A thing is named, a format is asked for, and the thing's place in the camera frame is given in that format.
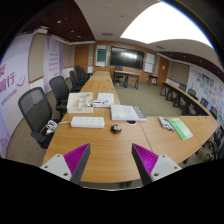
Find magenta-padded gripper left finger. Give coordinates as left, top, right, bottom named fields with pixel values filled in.
left=40, top=143, right=92, bottom=185

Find small white blue carton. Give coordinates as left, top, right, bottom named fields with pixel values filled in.
left=92, top=99, right=112, bottom=108

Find white pack of markers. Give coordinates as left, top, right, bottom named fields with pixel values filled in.
left=157, top=115, right=175, bottom=133

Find large white purple wall banner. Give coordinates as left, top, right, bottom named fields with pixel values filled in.
left=0, top=34, right=34, bottom=158

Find white book with grey stripe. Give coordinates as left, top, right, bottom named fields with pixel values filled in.
left=110, top=104, right=148, bottom=122

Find white wall whiteboard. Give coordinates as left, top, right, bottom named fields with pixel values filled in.
left=143, top=52, right=156, bottom=74

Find white power strip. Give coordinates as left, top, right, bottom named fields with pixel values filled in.
left=70, top=115, right=106, bottom=129

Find colourful wall posters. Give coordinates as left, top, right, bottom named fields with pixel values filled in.
left=189, top=66, right=224, bottom=128

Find long curved wooden table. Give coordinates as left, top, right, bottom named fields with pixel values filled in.
left=159, top=80, right=211, bottom=117

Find green booklet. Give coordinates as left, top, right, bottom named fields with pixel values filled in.
left=167, top=117, right=194, bottom=141

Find narrow purple wall banner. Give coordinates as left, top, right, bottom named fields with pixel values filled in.
left=42, top=34, right=64, bottom=94

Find white printed paper sheet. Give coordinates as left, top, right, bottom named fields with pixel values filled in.
left=96, top=92, right=115, bottom=105

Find white power strip cable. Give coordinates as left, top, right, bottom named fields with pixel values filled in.
left=42, top=119, right=72, bottom=136

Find row of black office chairs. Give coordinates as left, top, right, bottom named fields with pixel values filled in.
left=68, top=64, right=94, bottom=93

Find dark desk with wooden top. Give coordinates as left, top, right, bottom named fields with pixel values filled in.
left=113, top=69, right=141, bottom=90

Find small dark side table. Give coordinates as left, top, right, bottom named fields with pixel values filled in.
left=147, top=73, right=159, bottom=86

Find open white cardboard box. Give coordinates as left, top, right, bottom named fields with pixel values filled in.
left=66, top=91, right=95, bottom=115

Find large black wall screen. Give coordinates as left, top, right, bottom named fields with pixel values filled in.
left=109, top=45, right=146, bottom=70

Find black mesh office chair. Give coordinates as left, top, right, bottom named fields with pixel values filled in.
left=17, top=86, right=61, bottom=150
left=48, top=75, right=71, bottom=119

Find green white notice board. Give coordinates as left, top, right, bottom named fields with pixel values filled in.
left=94, top=44, right=109, bottom=68

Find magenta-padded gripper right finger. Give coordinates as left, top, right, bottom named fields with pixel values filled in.
left=131, top=143, right=183, bottom=186

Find group of black mesh chairs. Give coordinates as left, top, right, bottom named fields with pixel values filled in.
left=173, top=83, right=224, bottom=161

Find large bright ceiling light panel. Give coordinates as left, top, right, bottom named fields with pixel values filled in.
left=119, top=1, right=214, bottom=49

